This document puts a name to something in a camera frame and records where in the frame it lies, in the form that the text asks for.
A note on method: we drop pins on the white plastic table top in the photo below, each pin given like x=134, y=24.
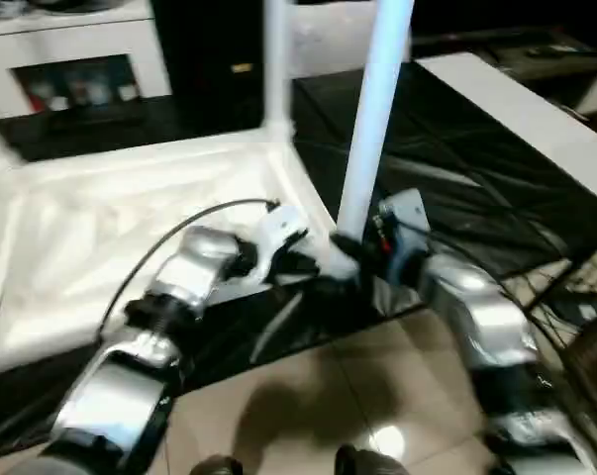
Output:
x=105, y=213

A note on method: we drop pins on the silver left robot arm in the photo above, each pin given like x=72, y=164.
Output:
x=189, y=272

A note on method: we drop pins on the white flat board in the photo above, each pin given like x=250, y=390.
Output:
x=526, y=109

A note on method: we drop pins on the dark robot right foot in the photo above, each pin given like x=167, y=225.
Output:
x=372, y=462

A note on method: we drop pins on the dark robot foot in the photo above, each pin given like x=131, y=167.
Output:
x=372, y=462
x=218, y=467

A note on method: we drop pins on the black floor device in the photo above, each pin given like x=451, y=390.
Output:
x=580, y=312

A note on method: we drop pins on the dark robot left foot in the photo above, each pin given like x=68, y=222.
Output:
x=218, y=467

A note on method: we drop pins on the dark low table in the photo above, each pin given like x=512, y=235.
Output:
x=535, y=64

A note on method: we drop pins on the black box with gold label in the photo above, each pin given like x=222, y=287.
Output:
x=209, y=49

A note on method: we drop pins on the black remote control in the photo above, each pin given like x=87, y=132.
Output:
x=550, y=50

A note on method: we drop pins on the red bottle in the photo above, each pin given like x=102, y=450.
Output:
x=36, y=101

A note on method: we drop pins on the white glass-door cabinet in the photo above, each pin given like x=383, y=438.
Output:
x=80, y=34

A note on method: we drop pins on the grey helmet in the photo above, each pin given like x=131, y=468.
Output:
x=85, y=4

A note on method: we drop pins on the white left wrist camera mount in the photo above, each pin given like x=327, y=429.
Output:
x=278, y=232

